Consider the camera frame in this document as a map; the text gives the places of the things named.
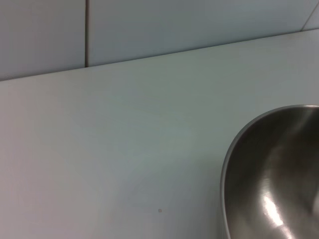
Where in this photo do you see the stainless steel mixing bowl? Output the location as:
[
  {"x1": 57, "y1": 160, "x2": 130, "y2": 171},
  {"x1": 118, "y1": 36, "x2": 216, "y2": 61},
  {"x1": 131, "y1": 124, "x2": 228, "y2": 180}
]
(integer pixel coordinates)
[{"x1": 219, "y1": 104, "x2": 319, "y2": 239}]

